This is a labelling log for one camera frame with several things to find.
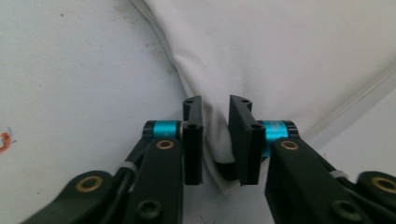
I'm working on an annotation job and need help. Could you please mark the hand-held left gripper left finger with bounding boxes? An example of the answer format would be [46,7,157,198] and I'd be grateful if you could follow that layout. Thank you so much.
[123,95,205,224]

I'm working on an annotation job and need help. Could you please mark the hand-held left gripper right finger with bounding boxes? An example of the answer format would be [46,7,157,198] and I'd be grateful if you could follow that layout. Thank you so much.
[228,94,366,224]

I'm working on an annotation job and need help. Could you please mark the white printed tank top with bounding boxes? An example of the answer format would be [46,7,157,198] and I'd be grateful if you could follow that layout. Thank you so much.
[130,0,396,194]

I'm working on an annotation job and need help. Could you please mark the white foam mat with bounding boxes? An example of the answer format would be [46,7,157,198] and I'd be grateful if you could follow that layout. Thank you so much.
[0,0,396,224]

